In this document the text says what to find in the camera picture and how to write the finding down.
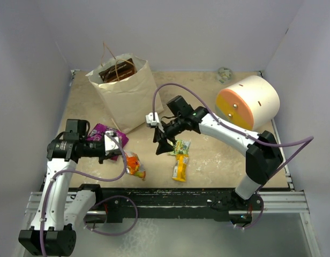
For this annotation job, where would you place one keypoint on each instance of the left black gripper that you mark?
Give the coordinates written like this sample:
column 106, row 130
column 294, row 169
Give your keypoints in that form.
column 107, row 154

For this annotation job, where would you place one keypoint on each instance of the aluminium frame rail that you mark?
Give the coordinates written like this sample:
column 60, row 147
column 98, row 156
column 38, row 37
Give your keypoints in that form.
column 274, row 202

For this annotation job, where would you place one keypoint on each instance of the large cylindrical drum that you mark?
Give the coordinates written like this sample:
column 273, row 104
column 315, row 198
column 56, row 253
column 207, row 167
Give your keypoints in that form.
column 249, row 103

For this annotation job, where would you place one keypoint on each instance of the orange snack bag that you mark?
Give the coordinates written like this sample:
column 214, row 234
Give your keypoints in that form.
column 134, row 165

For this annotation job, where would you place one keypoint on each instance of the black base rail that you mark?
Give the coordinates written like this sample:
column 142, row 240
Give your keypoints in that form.
column 219, row 204

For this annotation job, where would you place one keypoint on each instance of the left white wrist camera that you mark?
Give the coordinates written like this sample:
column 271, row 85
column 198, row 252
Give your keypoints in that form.
column 111, row 141

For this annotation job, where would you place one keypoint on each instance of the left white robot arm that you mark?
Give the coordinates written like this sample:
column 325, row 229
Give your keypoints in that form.
column 52, row 231

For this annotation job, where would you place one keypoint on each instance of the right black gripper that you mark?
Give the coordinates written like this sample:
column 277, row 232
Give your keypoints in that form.
column 164, row 145

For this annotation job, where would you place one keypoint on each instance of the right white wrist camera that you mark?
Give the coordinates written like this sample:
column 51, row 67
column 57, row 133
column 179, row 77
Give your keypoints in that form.
column 152, row 120

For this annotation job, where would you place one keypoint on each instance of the small tape roll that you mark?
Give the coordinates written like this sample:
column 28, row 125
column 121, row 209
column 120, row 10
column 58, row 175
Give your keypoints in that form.
column 224, row 75

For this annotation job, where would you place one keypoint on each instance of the purple candy bag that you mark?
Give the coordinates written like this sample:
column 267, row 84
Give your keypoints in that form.
column 97, row 134

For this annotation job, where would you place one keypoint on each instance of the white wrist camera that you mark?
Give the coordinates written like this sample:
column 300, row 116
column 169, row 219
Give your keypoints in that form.
column 111, row 141
column 152, row 120

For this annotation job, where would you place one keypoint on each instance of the yellow snack bar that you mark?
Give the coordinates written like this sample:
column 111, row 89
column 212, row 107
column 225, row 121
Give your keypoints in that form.
column 179, row 171

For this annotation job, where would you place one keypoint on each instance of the brown paper bag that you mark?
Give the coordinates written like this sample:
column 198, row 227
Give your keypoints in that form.
column 128, row 101

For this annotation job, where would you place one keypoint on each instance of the brown m&m's bag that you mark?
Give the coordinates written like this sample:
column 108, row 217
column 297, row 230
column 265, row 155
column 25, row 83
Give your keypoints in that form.
column 122, row 69

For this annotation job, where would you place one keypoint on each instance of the small green snack packet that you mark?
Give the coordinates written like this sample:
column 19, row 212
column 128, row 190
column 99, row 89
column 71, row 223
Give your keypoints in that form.
column 181, row 147

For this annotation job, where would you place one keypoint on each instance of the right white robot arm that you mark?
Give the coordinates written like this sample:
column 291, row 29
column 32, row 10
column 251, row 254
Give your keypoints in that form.
column 262, row 157

